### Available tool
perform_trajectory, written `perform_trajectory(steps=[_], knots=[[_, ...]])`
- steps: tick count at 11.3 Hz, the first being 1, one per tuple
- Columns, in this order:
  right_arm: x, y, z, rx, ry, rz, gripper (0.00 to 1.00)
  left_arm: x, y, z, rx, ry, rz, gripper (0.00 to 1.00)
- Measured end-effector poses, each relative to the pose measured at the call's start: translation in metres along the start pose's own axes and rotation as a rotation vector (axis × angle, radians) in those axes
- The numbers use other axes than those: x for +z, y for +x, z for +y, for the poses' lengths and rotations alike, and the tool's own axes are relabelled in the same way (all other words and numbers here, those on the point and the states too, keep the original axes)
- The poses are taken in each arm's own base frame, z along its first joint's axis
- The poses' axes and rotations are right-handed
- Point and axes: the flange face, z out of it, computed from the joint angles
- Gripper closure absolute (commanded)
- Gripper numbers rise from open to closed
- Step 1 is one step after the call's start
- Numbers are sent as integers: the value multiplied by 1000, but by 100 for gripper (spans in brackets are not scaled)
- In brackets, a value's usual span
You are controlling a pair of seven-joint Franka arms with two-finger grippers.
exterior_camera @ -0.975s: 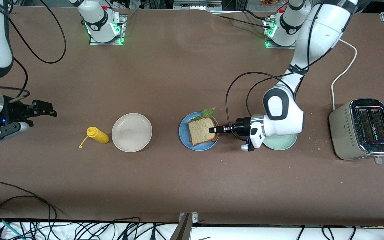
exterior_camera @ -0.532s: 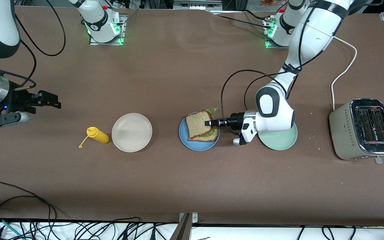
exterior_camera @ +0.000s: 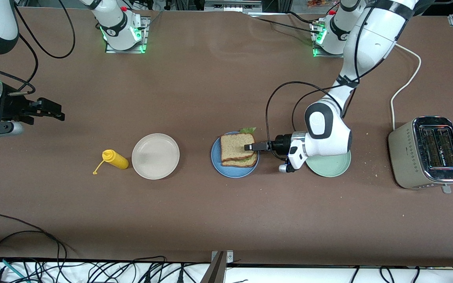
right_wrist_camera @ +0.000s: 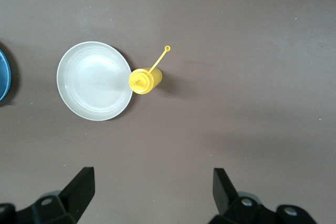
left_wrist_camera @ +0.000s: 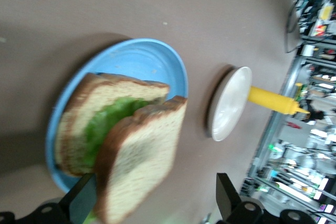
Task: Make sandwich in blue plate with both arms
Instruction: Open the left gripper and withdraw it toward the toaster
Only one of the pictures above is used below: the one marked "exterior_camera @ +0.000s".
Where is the green lettuce leaf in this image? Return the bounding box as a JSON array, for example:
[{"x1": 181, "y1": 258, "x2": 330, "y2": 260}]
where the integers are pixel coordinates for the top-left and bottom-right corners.
[{"x1": 226, "y1": 127, "x2": 258, "y2": 165}]

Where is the brown bread slice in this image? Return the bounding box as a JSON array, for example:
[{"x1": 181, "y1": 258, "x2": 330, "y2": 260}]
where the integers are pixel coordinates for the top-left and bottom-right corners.
[
  {"x1": 220, "y1": 133, "x2": 256, "y2": 162},
  {"x1": 222, "y1": 153, "x2": 259, "y2": 168}
]

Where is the yellow squeeze bottle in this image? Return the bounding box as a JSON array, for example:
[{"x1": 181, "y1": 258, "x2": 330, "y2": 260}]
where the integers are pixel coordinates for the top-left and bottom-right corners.
[{"x1": 93, "y1": 149, "x2": 129, "y2": 175}]

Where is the blue round plate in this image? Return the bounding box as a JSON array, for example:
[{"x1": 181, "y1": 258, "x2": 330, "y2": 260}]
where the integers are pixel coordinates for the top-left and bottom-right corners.
[{"x1": 211, "y1": 132, "x2": 260, "y2": 178}]

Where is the pale green round plate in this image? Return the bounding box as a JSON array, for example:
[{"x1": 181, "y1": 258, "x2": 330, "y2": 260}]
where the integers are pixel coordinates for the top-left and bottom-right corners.
[{"x1": 305, "y1": 151, "x2": 352, "y2": 178}]

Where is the beige round plate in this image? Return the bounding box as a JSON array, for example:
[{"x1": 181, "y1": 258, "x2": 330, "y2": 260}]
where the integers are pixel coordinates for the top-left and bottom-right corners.
[{"x1": 131, "y1": 133, "x2": 180, "y2": 180}]

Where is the beige and chrome toaster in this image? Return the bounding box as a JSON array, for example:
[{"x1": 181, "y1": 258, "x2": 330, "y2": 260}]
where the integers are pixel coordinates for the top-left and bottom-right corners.
[{"x1": 388, "y1": 116, "x2": 453, "y2": 194}]

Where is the grey metal rack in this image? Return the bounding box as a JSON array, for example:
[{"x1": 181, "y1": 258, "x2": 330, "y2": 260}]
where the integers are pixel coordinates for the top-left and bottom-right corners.
[{"x1": 205, "y1": 0, "x2": 262, "y2": 11}]

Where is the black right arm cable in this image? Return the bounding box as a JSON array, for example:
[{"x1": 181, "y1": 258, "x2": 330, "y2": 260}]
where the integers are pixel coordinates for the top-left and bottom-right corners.
[{"x1": 0, "y1": 0, "x2": 76, "y2": 97}]

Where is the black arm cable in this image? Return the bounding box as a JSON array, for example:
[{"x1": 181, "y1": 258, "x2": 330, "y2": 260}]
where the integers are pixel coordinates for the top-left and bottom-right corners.
[
  {"x1": 0, "y1": 0, "x2": 76, "y2": 97},
  {"x1": 265, "y1": 0, "x2": 388, "y2": 161}
]

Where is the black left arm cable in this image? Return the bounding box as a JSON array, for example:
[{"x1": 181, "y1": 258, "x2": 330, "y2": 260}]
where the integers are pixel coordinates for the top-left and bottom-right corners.
[{"x1": 265, "y1": 0, "x2": 388, "y2": 161}]

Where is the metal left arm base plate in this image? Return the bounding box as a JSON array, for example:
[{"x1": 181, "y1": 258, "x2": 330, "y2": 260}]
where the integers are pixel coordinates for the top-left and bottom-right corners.
[{"x1": 311, "y1": 20, "x2": 355, "y2": 59}]

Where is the white toaster power cable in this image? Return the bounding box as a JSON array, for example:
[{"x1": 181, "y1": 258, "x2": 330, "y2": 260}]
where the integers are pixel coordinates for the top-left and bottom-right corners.
[{"x1": 390, "y1": 43, "x2": 422, "y2": 131}]

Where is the black floor cable narrow loop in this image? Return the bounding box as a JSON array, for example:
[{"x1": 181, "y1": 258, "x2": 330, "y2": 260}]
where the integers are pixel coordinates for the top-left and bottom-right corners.
[{"x1": 0, "y1": 231, "x2": 68, "y2": 276}]

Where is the long black base cable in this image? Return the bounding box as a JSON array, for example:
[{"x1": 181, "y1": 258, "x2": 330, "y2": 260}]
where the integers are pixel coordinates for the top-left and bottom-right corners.
[{"x1": 248, "y1": 16, "x2": 321, "y2": 35}]

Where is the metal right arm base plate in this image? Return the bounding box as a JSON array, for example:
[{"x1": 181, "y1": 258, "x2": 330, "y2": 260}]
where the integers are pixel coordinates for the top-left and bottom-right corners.
[{"x1": 105, "y1": 17, "x2": 148, "y2": 54}]

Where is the short black base cable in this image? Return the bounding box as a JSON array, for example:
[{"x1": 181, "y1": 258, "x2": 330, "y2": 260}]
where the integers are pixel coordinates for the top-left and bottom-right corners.
[{"x1": 285, "y1": 11, "x2": 321, "y2": 25}]

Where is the grey metal mounting post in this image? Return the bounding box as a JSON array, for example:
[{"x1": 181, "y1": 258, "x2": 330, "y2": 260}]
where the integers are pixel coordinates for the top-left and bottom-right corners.
[{"x1": 201, "y1": 250, "x2": 234, "y2": 283}]

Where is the teal cable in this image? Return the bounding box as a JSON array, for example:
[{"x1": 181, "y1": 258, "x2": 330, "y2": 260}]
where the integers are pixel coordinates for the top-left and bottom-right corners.
[{"x1": 0, "y1": 255, "x2": 28, "y2": 282}]

